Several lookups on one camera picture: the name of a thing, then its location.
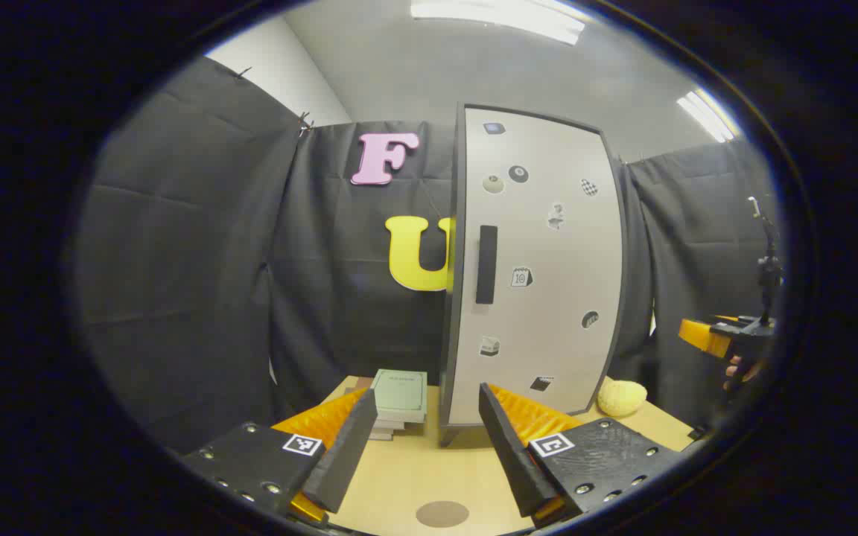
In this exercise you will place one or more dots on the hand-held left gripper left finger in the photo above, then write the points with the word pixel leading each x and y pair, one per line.
pixel 343 461

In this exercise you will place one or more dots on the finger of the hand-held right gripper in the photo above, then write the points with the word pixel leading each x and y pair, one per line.
pixel 704 339

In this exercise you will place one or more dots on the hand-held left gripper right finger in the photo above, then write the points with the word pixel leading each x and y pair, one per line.
pixel 511 454

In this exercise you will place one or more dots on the round brown coaster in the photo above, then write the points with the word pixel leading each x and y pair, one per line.
pixel 442 514

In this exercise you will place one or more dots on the light grey cabinet door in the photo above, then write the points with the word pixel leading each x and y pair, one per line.
pixel 555 298

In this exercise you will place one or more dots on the green book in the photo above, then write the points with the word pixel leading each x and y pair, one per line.
pixel 401 393

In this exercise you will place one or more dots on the yellow plush toy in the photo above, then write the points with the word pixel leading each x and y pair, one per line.
pixel 621 398

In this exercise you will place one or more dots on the black backdrop cloth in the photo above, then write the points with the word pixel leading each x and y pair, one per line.
pixel 198 260

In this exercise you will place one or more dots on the long ceiling light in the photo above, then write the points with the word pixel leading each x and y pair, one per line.
pixel 500 16

